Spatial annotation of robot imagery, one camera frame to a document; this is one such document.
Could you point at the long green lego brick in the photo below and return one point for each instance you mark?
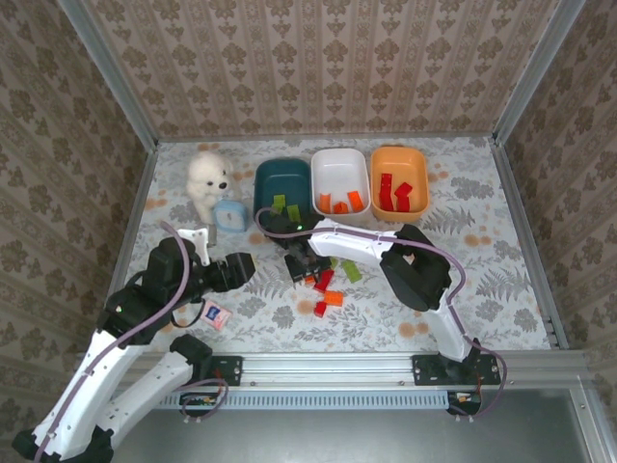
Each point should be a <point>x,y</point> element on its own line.
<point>352,271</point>

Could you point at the aluminium back rail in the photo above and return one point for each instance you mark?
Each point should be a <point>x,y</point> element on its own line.
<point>328,137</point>

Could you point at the small black connector board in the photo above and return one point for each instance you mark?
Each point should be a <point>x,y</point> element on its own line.
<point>465,399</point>
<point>197,400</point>

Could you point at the small red lego brick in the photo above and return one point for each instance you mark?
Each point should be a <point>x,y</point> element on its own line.
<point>320,309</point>

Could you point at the grey metal panel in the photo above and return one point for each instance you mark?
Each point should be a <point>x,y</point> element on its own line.
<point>313,439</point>

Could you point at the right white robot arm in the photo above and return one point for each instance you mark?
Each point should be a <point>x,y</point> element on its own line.
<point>347,246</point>

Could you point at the aluminium side rail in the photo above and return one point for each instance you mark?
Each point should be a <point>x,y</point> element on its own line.
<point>519,217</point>
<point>126,241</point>

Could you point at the long red lego brick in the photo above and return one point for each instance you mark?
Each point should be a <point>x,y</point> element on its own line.
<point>324,280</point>

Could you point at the pink card packet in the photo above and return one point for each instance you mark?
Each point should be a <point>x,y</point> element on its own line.
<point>215,315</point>

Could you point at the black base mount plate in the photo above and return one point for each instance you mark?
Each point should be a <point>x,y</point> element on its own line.
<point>426,371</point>
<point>226,371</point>

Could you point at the teal plastic container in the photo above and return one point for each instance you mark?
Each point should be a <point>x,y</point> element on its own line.
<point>270,178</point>

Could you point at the white plastic container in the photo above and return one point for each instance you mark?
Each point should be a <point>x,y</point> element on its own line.
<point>337,173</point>

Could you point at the small blue clock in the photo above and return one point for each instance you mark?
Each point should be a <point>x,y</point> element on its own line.
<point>230,218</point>

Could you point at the floral patterned tablecloth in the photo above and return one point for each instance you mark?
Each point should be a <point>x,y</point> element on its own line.
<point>270,337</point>

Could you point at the white plush dog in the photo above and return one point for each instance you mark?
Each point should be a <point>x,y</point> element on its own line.
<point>207,178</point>

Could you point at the aluminium frame post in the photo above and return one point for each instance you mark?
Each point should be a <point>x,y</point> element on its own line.
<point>111,72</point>
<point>535,72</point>

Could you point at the small green lego brick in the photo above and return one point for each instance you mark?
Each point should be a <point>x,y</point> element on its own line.
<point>333,263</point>

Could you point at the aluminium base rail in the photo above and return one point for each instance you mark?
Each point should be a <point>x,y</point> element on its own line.
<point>328,369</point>

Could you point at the orange plastic container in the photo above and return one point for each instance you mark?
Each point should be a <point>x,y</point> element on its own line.
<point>400,164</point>

